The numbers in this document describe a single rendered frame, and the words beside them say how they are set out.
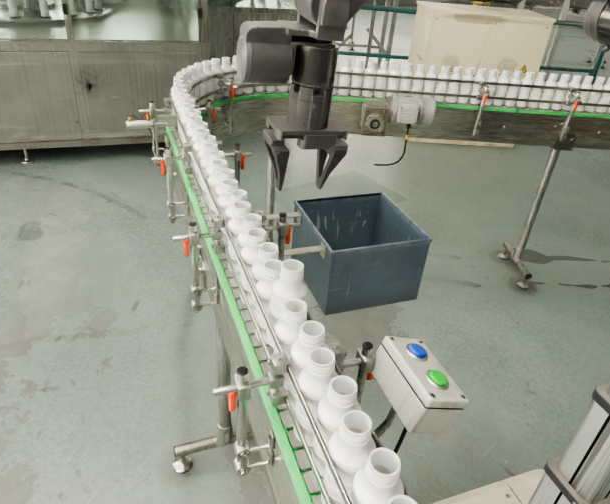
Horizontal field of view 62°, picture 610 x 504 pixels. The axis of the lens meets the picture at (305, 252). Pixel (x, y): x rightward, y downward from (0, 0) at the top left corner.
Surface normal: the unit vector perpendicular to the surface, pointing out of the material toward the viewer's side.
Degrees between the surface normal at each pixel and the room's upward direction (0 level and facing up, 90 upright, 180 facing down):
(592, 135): 88
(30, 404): 0
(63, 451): 0
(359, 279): 90
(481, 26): 90
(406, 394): 70
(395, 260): 90
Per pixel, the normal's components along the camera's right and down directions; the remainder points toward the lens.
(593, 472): -0.94, 0.12
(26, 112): 0.33, 0.53
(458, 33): 0.03, 0.54
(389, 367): -0.85, -0.18
